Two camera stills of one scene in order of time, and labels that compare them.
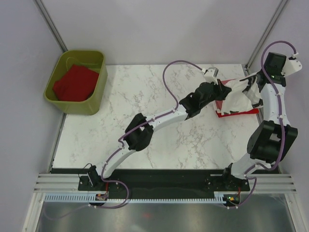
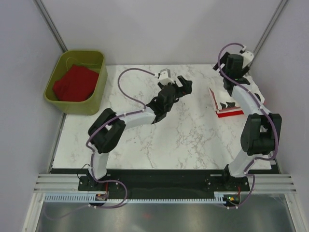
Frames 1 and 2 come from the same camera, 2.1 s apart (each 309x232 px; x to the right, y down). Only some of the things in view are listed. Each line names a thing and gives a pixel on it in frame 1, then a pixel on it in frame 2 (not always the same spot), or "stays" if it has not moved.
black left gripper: x=221 y=90 to x=186 y=88
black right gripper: x=258 y=74 to x=223 y=59
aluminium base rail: x=49 y=183 stays
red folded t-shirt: x=251 y=111 stays
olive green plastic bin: x=94 y=60 stays
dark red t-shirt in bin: x=78 y=84 stays
